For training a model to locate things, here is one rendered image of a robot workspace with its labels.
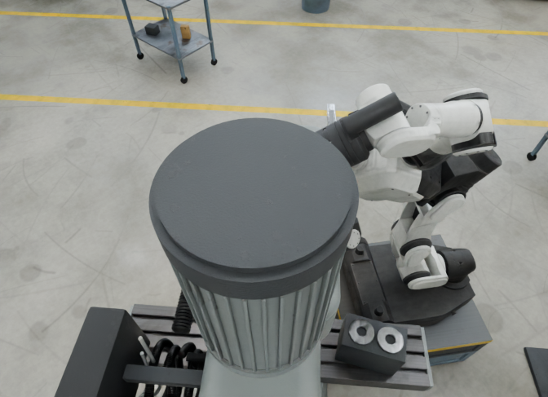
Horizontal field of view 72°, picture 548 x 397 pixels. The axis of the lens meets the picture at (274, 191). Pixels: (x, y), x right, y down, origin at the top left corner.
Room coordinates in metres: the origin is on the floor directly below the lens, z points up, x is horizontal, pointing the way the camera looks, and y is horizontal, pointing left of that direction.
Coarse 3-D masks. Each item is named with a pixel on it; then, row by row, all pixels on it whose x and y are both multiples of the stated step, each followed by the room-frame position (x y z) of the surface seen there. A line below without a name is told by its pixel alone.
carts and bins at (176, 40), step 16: (160, 0) 3.70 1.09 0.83; (176, 0) 3.70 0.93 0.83; (304, 0) 5.24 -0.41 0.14; (320, 0) 5.16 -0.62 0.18; (128, 16) 4.03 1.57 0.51; (208, 16) 3.90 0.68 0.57; (144, 32) 4.08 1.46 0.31; (160, 32) 4.08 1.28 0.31; (176, 32) 4.08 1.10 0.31; (192, 32) 4.08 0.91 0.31; (208, 32) 3.91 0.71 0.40; (160, 48) 3.74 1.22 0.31; (176, 48) 3.55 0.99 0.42; (192, 48) 3.74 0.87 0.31; (528, 160) 2.39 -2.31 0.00
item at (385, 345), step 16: (352, 320) 0.50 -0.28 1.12; (368, 320) 0.50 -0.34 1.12; (352, 336) 0.44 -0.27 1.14; (368, 336) 0.44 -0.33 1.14; (384, 336) 0.44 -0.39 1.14; (400, 336) 0.44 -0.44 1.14; (336, 352) 0.44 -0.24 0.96; (352, 352) 0.41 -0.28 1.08; (368, 352) 0.39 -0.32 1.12; (384, 352) 0.39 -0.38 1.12; (400, 352) 0.39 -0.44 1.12; (368, 368) 0.38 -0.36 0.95; (384, 368) 0.37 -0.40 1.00
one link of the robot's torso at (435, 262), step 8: (432, 248) 1.03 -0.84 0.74; (432, 256) 0.98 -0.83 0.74; (440, 256) 0.98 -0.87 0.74; (432, 264) 0.96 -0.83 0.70; (440, 264) 0.93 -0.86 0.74; (432, 272) 0.93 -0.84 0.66; (440, 272) 0.89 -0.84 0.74; (416, 280) 0.85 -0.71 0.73; (424, 280) 0.85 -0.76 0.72; (432, 280) 0.85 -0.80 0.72; (440, 280) 0.86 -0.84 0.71; (416, 288) 0.84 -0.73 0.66; (424, 288) 0.85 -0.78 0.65
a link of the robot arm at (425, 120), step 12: (420, 108) 0.56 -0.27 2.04; (432, 108) 0.54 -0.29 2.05; (408, 120) 0.56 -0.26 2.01; (420, 120) 0.54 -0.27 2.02; (432, 120) 0.52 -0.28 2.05; (396, 132) 0.47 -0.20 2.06; (408, 132) 0.47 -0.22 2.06; (420, 132) 0.48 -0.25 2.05; (432, 132) 0.49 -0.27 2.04; (384, 144) 0.46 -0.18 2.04; (396, 144) 0.45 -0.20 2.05; (408, 144) 0.46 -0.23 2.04; (420, 144) 0.48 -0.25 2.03; (432, 144) 0.49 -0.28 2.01; (384, 156) 0.46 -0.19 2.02; (396, 156) 0.47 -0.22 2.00; (408, 156) 0.48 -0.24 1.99
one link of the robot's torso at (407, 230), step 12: (408, 204) 0.96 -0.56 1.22; (444, 204) 0.84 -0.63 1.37; (456, 204) 0.84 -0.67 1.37; (408, 216) 0.96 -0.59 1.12; (420, 216) 0.87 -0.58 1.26; (432, 216) 0.84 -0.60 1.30; (444, 216) 0.84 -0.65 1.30; (396, 228) 0.95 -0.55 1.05; (408, 228) 0.91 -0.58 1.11; (420, 228) 0.87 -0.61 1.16; (432, 228) 0.88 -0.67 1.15; (396, 240) 0.91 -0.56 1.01; (408, 240) 0.87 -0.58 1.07; (420, 240) 0.86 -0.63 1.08
